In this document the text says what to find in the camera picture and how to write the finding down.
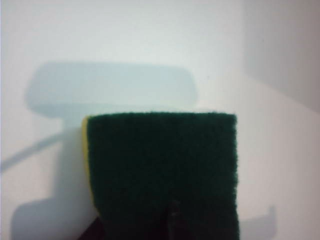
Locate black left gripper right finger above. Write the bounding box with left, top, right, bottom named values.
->
left=163, top=198, right=182, bottom=240

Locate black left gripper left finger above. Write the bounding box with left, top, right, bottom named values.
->
left=88, top=216, right=108, bottom=240

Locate yellow green scouring sponge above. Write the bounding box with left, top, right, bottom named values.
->
left=81, top=112, right=241, bottom=240

